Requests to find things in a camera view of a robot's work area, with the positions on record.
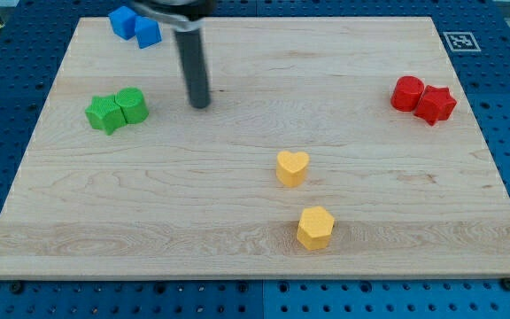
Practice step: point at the black bolt front left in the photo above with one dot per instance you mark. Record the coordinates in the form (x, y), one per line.
(16, 287)

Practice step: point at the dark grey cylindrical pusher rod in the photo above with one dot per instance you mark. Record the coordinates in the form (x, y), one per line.
(192, 57)

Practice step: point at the light wooden board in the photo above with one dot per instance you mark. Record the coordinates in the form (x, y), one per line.
(192, 194)

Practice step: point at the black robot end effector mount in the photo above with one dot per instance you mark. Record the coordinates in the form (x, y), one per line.
(182, 15)

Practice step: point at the yellow heart block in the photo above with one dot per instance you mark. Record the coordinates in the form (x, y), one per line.
(291, 167)

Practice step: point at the blue cube block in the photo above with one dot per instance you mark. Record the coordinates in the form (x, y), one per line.
(147, 32)
(122, 21)

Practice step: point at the yellow hexagon block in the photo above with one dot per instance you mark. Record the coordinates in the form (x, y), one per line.
(314, 228)

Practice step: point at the white fiducial marker tag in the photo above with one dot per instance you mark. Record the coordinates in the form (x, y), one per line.
(461, 41)

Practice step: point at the green star block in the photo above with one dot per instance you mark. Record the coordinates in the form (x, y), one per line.
(104, 114)

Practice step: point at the blue cube block right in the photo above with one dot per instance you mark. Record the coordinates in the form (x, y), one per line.
(147, 32)

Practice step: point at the red star block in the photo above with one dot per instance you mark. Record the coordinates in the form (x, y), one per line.
(436, 104)

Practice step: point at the red cylinder block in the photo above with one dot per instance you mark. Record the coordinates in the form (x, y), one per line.
(407, 93)

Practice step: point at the black bolt front right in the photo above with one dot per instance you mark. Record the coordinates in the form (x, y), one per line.
(505, 284)

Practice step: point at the blue cube block left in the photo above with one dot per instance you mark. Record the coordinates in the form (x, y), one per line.
(122, 21)

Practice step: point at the black bolt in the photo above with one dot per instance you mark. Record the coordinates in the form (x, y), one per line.
(16, 287)
(505, 284)

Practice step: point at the green cylinder block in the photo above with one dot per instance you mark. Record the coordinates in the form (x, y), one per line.
(132, 103)

